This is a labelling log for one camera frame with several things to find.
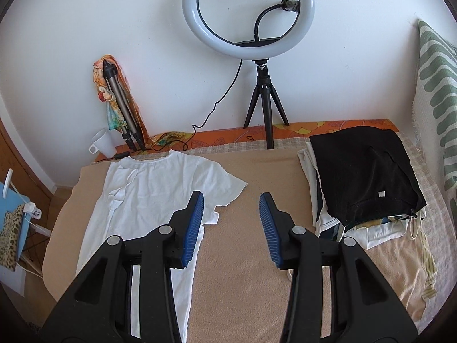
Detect black mini tripod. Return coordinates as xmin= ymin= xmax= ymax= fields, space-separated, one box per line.
xmin=243 ymin=59 xmax=290 ymax=150

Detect pile of folded clothes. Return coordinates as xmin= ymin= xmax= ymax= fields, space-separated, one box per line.
xmin=297 ymin=145 xmax=340 ymax=238

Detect blue leopard print bag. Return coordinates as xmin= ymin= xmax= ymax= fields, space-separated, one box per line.
xmin=0 ymin=180 xmax=31 ymax=272

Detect grey folded tripod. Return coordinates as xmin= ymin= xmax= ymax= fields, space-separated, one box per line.
xmin=102 ymin=61 xmax=147 ymax=151

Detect white t-shirt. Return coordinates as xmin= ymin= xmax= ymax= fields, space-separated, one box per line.
xmin=76 ymin=149 xmax=248 ymax=343

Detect orange patterned bedsheet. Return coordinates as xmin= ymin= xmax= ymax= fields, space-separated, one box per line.
xmin=95 ymin=118 xmax=400 ymax=158

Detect colourful patterned scarf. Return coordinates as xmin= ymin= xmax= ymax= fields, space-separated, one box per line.
xmin=92 ymin=54 xmax=195 ymax=147

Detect black power cable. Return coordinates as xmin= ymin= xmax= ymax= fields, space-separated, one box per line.
xmin=91 ymin=59 xmax=244 ymax=165

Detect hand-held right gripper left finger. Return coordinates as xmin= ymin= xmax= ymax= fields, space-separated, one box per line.
xmin=42 ymin=190 xmax=206 ymax=343

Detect checked bedspread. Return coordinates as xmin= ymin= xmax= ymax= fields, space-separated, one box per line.
xmin=136 ymin=129 xmax=457 ymax=329

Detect peach towel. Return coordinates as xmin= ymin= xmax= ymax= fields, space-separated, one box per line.
xmin=364 ymin=236 xmax=429 ymax=324

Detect white garment with dark trim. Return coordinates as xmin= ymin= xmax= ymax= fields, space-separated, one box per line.
xmin=341 ymin=212 xmax=426 ymax=251

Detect wooden cabinet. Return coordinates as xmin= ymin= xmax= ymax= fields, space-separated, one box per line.
xmin=0 ymin=118 xmax=55 ymax=201

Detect black folded garment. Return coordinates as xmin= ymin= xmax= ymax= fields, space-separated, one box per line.
xmin=309 ymin=126 xmax=427 ymax=224

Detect yellow striped cloth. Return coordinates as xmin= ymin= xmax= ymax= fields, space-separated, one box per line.
xmin=410 ymin=218 xmax=438 ymax=301

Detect white ring light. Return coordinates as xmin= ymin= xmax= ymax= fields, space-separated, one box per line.
xmin=182 ymin=0 xmax=316 ymax=56

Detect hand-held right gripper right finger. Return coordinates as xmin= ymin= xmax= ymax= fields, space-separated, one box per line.
xmin=259 ymin=192 xmax=418 ymax=343

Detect white cup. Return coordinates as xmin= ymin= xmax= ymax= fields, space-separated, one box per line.
xmin=89 ymin=128 xmax=117 ymax=158

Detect white charger plug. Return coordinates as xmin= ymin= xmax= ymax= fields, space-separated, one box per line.
xmin=23 ymin=203 xmax=43 ymax=220

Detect beige blanket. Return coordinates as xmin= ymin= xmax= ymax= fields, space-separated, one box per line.
xmin=43 ymin=146 xmax=427 ymax=343

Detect green patterned pillow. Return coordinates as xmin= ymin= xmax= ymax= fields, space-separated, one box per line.
xmin=410 ymin=19 xmax=457 ymax=204

